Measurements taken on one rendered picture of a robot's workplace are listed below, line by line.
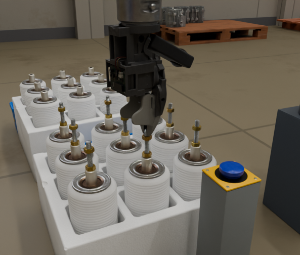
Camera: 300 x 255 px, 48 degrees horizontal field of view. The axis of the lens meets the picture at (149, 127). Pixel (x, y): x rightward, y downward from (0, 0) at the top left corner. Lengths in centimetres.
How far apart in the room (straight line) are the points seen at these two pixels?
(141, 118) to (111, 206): 18
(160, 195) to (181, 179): 7
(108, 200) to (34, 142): 52
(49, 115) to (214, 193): 69
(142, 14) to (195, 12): 362
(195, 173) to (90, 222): 24
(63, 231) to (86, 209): 6
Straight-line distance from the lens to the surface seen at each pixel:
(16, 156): 137
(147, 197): 69
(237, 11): 497
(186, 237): 76
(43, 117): 113
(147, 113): 62
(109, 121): 88
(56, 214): 72
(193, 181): 73
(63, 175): 75
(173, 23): 374
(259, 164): 129
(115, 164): 78
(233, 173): 56
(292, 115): 92
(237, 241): 63
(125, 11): 57
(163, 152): 82
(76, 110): 115
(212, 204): 59
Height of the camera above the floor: 61
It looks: 24 degrees down
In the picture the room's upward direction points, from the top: straight up
